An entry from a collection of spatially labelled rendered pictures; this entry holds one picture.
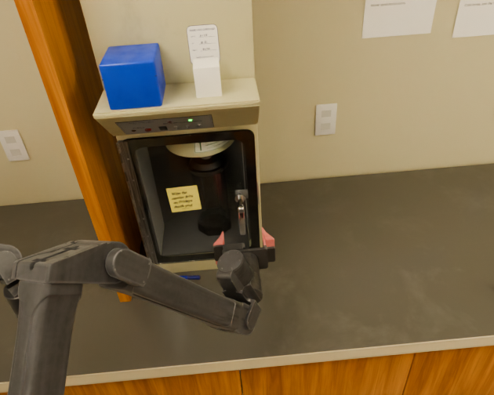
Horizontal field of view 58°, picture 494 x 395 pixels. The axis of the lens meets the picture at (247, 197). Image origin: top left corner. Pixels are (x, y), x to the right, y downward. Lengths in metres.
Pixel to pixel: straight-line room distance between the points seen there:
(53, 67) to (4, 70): 0.65
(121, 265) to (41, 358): 0.14
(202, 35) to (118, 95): 0.21
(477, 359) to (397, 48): 0.92
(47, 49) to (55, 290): 0.47
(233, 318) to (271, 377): 0.40
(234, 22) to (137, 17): 0.18
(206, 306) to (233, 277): 0.10
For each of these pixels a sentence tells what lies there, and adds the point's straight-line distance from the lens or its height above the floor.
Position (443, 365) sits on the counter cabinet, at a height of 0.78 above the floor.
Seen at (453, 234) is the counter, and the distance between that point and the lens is 1.49.
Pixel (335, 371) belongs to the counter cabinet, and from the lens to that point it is 1.28.
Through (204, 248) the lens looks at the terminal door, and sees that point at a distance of 1.24.
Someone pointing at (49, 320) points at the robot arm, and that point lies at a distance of 0.60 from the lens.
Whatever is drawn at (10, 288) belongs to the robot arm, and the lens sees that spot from 0.91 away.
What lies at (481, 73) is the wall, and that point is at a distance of 1.68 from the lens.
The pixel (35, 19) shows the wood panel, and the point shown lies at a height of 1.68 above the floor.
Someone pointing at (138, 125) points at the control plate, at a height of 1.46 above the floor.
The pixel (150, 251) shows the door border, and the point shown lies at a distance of 1.25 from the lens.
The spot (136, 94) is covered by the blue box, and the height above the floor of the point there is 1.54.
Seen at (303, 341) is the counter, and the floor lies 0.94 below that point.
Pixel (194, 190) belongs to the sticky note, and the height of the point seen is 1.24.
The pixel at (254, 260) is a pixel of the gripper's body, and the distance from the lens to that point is 1.01.
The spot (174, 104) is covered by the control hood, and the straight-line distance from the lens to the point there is 0.89.
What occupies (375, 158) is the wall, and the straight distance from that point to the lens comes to 1.69.
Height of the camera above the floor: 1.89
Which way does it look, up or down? 38 degrees down
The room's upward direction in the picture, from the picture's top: 4 degrees counter-clockwise
